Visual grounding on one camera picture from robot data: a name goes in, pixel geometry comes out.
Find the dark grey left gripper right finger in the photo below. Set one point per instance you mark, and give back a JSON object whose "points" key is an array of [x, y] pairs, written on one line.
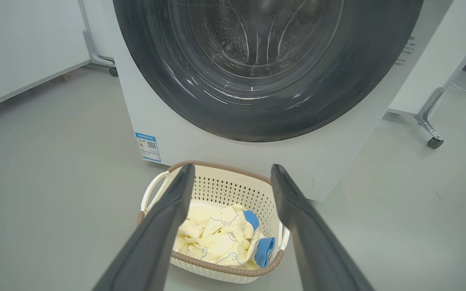
{"points": [[318, 254]]}

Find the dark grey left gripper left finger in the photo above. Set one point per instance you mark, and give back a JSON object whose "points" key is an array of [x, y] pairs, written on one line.
{"points": [[152, 250]]}

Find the pale yellow garment blue cuffs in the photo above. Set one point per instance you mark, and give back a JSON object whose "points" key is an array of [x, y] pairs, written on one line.
{"points": [[217, 238]]}

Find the black round glass washer door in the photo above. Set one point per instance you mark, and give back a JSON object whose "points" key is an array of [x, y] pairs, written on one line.
{"points": [[338, 101]]}

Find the cream perforated laundry basket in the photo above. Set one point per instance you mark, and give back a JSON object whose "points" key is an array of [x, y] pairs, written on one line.
{"points": [[233, 190]]}

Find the white front-load washing machine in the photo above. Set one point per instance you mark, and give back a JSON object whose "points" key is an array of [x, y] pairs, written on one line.
{"points": [[217, 157]]}

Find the round filter cover flap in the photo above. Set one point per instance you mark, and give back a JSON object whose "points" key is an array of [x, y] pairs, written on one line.
{"points": [[302, 180]]}

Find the blue energy label sticker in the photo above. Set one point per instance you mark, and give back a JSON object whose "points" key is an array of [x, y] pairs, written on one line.
{"points": [[148, 147]]}

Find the black caster wheel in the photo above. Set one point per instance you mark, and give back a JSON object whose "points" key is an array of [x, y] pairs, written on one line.
{"points": [[113, 72], [435, 142]]}

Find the perforated steel washer drum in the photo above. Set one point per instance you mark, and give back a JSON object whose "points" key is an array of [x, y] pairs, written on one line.
{"points": [[233, 40]]}

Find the white rolling partition panel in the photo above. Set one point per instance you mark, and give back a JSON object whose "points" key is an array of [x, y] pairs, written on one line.
{"points": [[439, 60]]}

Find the grey cart legs with casters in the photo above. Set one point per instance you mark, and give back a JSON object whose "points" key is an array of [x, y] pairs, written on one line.
{"points": [[22, 40]]}

